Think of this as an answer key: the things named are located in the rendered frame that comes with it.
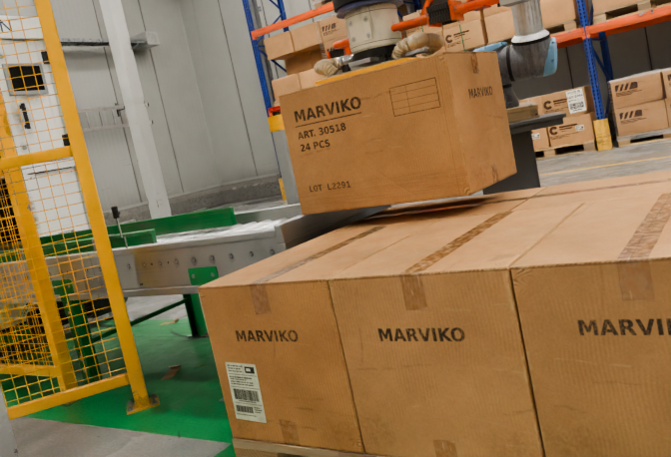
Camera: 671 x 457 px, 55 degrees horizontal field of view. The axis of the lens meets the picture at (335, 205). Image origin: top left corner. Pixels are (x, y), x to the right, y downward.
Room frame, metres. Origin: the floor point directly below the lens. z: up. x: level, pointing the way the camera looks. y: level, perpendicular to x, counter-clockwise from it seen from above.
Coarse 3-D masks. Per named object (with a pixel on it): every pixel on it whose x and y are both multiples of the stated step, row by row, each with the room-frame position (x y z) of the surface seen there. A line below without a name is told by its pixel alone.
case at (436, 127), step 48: (288, 96) 2.09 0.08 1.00; (336, 96) 1.99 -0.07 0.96; (384, 96) 1.89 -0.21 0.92; (432, 96) 1.81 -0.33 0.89; (480, 96) 1.93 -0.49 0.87; (288, 144) 2.12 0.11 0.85; (336, 144) 2.01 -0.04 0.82; (384, 144) 1.91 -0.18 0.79; (432, 144) 1.82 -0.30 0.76; (480, 144) 1.88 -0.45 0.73; (336, 192) 2.03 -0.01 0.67; (384, 192) 1.93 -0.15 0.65; (432, 192) 1.84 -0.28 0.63
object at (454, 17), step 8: (448, 0) 1.92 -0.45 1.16; (432, 8) 1.94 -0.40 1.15; (440, 8) 1.93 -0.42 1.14; (448, 8) 1.92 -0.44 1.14; (432, 16) 1.95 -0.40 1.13; (440, 16) 1.93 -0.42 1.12; (448, 16) 1.92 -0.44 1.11; (456, 16) 1.94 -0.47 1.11; (432, 24) 1.98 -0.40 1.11; (440, 24) 2.02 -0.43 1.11
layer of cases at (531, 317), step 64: (512, 192) 2.09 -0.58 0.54; (576, 192) 1.81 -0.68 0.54; (640, 192) 1.59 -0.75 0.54; (320, 256) 1.64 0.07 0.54; (384, 256) 1.45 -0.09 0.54; (448, 256) 1.31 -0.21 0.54; (512, 256) 1.19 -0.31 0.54; (576, 256) 1.09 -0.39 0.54; (640, 256) 1.01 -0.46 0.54; (256, 320) 1.48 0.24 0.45; (320, 320) 1.37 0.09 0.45; (384, 320) 1.28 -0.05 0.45; (448, 320) 1.20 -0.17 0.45; (512, 320) 1.13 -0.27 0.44; (576, 320) 1.06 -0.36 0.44; (640, 320) 1.01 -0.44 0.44; (256, 384) 1.51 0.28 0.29; (320, 384) 1.40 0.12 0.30; (384, 384) 1.30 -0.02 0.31; (448, 384) 1.21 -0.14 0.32; (512, 384) 1.14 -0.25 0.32; (576, 384) 1.08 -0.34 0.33; (640, 384) 1.02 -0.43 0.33; (320, 448) 1.42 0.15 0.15; (384, 448) 1.32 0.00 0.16; (448, 448) 1.23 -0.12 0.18; (512, 448) 1.15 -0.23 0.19; (576, 448) 1.09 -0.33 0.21; (640, 448) 1.03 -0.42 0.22
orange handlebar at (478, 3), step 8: (472, 0) 1.90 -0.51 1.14; (480, 0) 1.88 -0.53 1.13; (488, 0) 1.86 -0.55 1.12; (496, 0) 1.85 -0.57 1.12; (456, 8) 1.92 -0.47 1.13; (464, 8) 1.91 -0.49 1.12; (472, 8) 1.89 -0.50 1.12; (480, 8) 1.91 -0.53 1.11; (424, 16) 1.98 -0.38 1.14; (400, 24) 2.03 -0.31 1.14; (408, 24) 2.01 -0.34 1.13; (416, 24) 2.01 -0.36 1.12; (424, 24) 2.04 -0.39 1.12; (344, 40) 2.15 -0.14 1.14; (336, 48) 2.19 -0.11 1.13
